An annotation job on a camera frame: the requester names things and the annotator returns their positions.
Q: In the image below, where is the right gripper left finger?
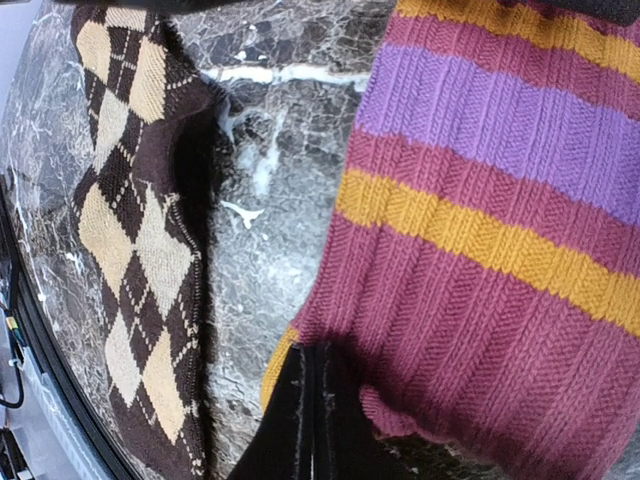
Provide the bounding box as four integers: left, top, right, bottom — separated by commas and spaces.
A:
229, 345, 314, 480

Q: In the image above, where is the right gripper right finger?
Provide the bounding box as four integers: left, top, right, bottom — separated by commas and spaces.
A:
313, 343, 465, 479

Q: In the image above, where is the maroon striped sock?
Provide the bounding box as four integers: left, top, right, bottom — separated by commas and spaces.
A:
262, 1, 639, 479

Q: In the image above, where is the brown argyle sock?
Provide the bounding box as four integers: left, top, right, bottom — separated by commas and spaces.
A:
71, 5, 224, 479

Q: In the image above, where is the black front rail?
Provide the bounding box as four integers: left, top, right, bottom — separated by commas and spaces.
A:
1, 180, 140, 479

